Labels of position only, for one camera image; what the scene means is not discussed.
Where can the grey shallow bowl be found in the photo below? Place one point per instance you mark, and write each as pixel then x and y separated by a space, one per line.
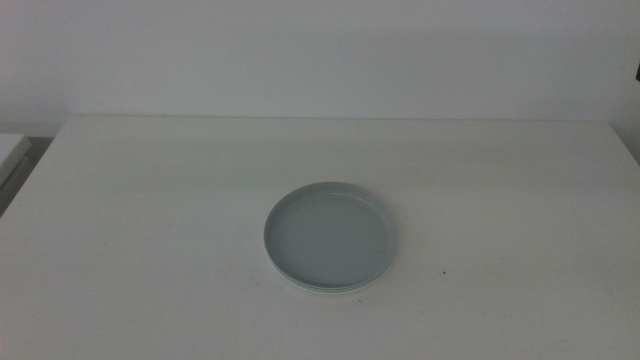
pixel 330 235

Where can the mint green shallow bowl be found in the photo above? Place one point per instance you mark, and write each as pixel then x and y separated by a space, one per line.
pixel 325 289

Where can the white shallow bowl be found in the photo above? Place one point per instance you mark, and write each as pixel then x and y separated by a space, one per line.
pixel 325 292

